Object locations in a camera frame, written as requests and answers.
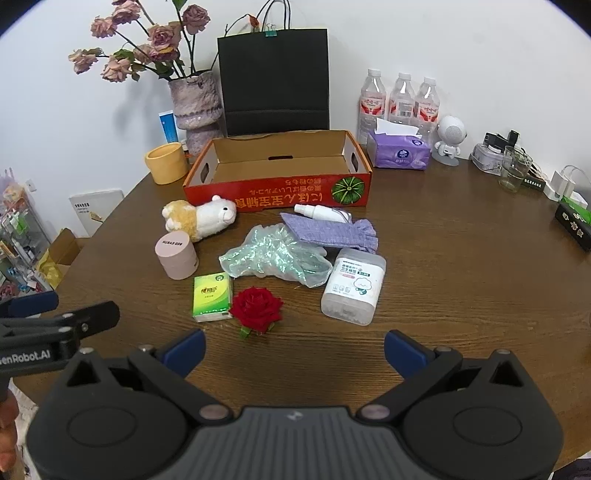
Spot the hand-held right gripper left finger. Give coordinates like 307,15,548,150
65,329,232,423

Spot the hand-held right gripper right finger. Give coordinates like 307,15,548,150
358,329,529,422

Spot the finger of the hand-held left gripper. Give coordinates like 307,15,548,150
0,301,121,344
0,291,59,319

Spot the green tissue packet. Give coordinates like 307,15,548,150
192,274,234,322

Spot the red rose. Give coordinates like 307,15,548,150
229,286,284,340

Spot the white wet wipes pack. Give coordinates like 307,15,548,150
321,248,387,326

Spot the pink round box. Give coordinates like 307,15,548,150
154,232,200,280

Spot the green bubble wrap bag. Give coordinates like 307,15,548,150
218,223,334,288

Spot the white and tan plush toy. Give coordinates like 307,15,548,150
161,195,238,242

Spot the purple knitted cloth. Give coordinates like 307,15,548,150
281,211,379,254

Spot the red cardboard box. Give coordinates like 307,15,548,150
183,129,374,213

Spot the clear case with black items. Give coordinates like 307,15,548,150
470,130,522,175

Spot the person's left hand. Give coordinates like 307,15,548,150
0,396,19,472

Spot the brown cardboard carton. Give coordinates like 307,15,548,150
37,227,84,291

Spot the shelf with small goods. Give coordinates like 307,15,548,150
0,168,54,296

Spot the white board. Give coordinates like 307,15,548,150
69,188,124,238

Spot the yellow mug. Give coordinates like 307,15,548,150
144,142,190,185

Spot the purple tissue pack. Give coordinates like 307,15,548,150
367,117,432,169

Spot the blue and white tube box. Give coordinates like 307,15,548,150
158,111,180,145

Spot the clear drinking glass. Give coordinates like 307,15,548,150
499,145,534,192

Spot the dark box with green top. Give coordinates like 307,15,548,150
555,196,591,252

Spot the white robot figure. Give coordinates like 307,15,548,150
431,115,469,167

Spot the white charger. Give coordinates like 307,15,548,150
544,165,587,201

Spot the mottled purple ceramic vase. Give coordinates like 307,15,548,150
167,71,223,158

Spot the clear water bottle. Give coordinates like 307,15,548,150
414,77,439,139
389,72,415,127
358,69,387,144

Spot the dried pink rose bouquet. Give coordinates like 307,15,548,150
68,0,278,85

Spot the black paper bag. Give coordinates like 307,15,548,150
217,0,331,137

